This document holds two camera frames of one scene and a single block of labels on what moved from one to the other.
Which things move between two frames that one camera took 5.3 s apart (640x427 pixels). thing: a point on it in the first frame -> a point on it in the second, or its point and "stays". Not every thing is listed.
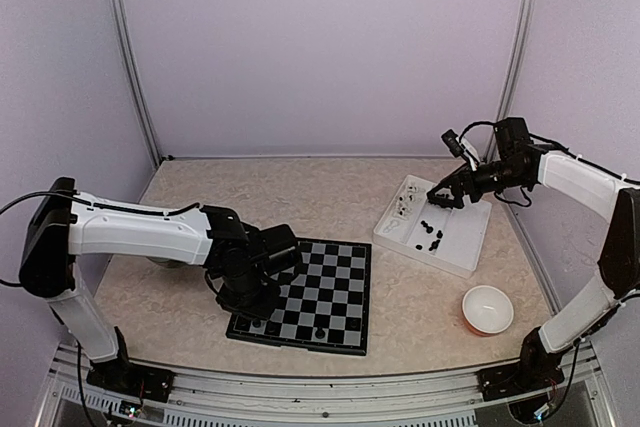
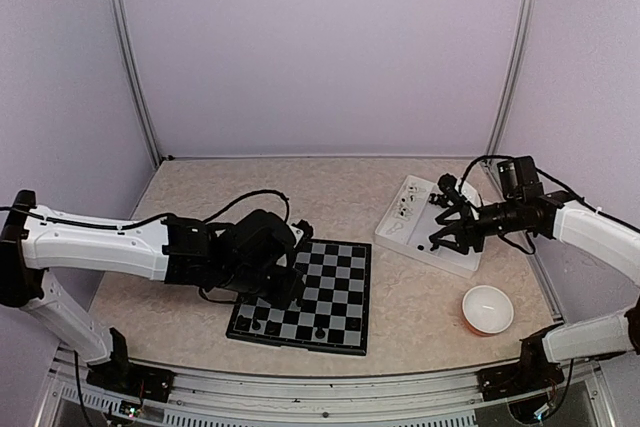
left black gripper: [263, 310] -> [283, 297]
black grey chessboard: [324, 303] stays
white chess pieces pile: [403, 206] stays
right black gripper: [456, 180] -> [467, 233]
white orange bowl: [487, 310] stays
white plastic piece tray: [408, 221] stays
